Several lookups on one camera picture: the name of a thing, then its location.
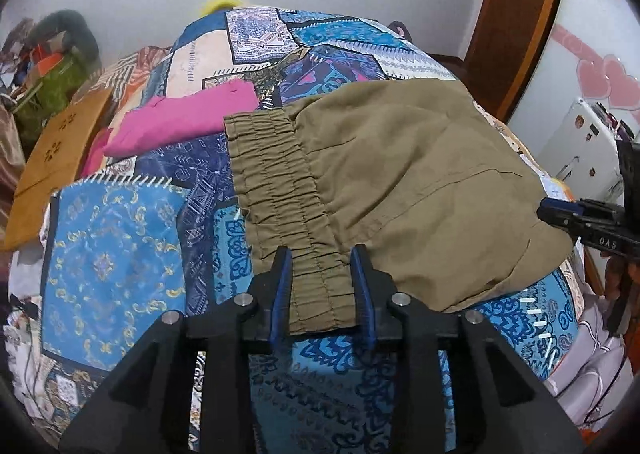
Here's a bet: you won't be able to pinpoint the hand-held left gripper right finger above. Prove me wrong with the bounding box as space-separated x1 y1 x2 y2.
350 244 586 454

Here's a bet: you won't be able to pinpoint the green bag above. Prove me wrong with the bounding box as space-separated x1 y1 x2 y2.
12 52 90 137

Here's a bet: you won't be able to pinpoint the brown wooden door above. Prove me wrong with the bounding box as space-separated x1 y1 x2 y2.
464 0 572 121

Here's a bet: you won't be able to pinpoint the grey furry cloth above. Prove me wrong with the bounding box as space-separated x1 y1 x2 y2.
27 8 101 65

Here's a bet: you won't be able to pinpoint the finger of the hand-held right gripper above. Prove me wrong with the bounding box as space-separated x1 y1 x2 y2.
537 211 601 241
538 197 626 221

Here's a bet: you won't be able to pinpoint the olive green pants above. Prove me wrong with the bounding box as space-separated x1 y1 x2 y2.
222 80 575 335

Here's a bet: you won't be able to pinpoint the pale pink bed sheet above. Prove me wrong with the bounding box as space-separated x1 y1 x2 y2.
542 279 633 427

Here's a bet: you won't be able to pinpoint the pink heart wall sticker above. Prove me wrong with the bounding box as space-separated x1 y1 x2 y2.
554 24 640 110

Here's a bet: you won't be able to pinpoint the yellow fluffy object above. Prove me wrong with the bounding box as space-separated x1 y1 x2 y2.
199 0 257 18

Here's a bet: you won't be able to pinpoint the blue patchwork printed blanket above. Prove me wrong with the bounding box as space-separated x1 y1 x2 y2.
10 8 583 454

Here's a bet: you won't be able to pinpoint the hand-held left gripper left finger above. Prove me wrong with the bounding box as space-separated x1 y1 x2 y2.
59 246 294 454

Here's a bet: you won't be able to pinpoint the pink folded cloth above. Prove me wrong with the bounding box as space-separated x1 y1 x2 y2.
81 82 260 175

